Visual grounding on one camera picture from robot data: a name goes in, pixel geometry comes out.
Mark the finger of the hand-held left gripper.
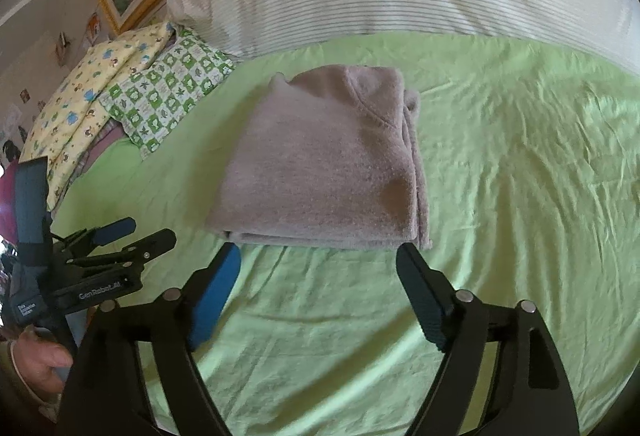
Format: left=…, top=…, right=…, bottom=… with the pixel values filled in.
left=52, top=217, right=137, bottom=250
left=67, top=229, right=178, bottom=270

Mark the magenta cloth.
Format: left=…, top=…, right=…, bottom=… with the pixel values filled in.
left=0, top=165, right=22, bottom=244

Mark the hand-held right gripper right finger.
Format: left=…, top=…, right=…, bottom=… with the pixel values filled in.
left=396, top=243, right=581, bottom=436

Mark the lilac cloth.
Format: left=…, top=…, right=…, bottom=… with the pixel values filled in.
left=75, top=122, right=132, bottom=178

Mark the yellow printed pillow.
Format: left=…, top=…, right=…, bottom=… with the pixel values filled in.
left=22, top=20, right=176, bottom=212

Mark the person's left forearm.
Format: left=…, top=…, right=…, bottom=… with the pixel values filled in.
left=0, top=338, right=28, bottom=414

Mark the green checkered pillow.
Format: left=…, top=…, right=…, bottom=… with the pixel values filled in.
left=97, top=29, right=236, bottom=159

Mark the mauve fleece garment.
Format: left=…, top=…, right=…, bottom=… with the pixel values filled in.
left=205, top=64, right=433, bottom=252

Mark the light green bed sheet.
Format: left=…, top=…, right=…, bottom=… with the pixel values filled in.
left=47, top=34, right=640, bottom=436

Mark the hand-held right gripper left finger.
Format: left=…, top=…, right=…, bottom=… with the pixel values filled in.
left=57, top=241, right=243, bottom=436

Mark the person's left hand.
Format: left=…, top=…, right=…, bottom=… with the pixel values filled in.
left=16, top=326, right=73, bottom=404

